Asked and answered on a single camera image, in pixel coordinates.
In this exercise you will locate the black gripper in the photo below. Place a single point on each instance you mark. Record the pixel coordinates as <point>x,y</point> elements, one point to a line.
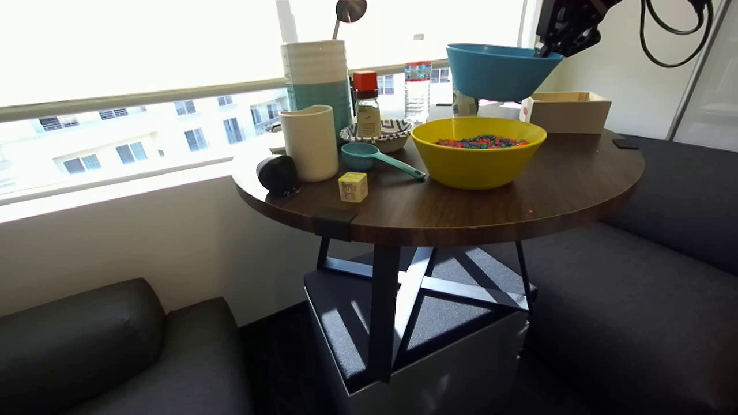
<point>573,15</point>

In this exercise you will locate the blue bowl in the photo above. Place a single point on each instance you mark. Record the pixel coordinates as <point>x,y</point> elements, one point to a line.
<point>492,71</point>

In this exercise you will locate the yellow bowl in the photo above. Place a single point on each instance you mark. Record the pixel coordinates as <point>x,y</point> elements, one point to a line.
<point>476,169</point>

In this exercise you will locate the patterned shallow bowl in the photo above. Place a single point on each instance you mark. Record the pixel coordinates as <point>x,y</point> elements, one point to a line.
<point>387,142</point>

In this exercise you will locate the light wooden box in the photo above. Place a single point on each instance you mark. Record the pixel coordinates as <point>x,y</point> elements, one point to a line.
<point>573,116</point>

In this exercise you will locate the patterned paper cup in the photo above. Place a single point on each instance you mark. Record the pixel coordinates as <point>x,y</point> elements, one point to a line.
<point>465,105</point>

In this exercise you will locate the small flat black object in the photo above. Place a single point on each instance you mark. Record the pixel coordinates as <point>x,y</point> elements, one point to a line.
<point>625,143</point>

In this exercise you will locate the colourful candies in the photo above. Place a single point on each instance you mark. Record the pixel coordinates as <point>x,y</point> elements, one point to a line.
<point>480,142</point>

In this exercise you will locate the clear water bottle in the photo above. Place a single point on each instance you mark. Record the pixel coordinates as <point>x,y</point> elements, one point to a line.
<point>415,92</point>

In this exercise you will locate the round dark wooden table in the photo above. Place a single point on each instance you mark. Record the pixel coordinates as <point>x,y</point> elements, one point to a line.
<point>498,209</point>

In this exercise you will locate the red lid jar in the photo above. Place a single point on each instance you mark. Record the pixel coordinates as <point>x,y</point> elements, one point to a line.
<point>367,84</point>

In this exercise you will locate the metal spoon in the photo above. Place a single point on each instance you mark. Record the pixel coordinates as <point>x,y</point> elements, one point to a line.
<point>350,10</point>

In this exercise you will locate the teal measuring cup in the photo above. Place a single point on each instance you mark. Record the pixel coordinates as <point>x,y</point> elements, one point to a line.
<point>357,154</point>

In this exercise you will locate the tall white teal canister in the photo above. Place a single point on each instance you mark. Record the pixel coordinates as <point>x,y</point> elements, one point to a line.
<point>313,71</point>

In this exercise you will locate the yellow cube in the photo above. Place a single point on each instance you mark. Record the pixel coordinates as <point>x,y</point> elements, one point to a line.
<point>354,187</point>

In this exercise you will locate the cream cup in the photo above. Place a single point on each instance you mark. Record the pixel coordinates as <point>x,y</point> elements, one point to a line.
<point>309,146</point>

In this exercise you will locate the dark grey sofa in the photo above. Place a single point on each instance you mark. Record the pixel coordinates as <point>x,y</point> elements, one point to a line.
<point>654,308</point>

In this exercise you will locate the black leather armchair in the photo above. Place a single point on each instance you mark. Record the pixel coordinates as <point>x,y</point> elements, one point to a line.
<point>99,353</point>

